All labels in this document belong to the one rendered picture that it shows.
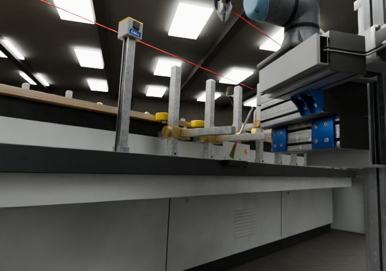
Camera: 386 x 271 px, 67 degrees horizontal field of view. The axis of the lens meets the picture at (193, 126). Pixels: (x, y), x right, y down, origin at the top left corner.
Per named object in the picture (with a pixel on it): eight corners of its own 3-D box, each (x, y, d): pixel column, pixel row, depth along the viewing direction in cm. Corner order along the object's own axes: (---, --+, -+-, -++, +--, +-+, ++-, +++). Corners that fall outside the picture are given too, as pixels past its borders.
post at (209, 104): (212, 172, 145) (215, 80, 152) (207, 172, 143) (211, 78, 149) (207, 172, 148) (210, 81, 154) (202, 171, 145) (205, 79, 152)
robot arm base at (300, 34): (336, 53, 92) (336, 23, 94) (294, 46, 89) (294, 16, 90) (307, 68, 107) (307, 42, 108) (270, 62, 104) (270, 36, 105)
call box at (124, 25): (142, 41, 116) (143, 23, 117) (127, 35, 111) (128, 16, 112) (131, 46, 121) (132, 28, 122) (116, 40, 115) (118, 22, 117)
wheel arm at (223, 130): (236, 136, 113) (236, 126, 113) (231, 135, 110) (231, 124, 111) (162, 139, 142) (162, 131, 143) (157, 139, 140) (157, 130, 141)
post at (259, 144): (262, 168, 182) (263, 93, 188) (259, 168, 179) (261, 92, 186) (258, 168, 184) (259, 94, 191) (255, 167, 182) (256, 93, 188)
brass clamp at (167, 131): (190, 139, 134) (191, 128, 134) (169, 136, 124) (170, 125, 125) (181, 140, 138) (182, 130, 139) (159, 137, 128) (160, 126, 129)
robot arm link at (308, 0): (328, 26, 96) (328, -12, 98) (295, 17, 91) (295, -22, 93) (302, 41, 107) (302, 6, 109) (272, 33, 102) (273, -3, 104)
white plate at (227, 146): (250, 162, 170) (250, 144, 171) (223, 159, 151) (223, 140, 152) (249, 162, 170) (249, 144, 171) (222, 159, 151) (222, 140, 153)
